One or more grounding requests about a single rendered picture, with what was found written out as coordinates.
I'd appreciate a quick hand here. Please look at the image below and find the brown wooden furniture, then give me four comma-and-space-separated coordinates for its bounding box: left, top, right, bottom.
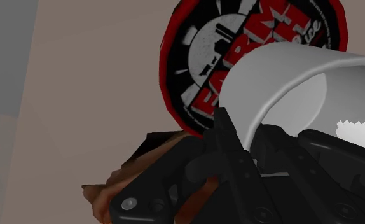
81, 130, 221, 224

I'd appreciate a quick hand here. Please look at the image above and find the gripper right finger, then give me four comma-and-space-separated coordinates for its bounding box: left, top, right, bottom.
251, 123, 365, 224

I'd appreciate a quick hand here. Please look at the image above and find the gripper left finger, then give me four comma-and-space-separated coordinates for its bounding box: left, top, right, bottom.
109, 106, 283, 224

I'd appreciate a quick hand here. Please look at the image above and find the round red black wall sign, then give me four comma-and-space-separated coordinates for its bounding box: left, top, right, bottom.
158, 0, 349, 140

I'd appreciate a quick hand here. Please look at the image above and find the white cup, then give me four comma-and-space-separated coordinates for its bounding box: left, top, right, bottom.
218, 41, 365, 153

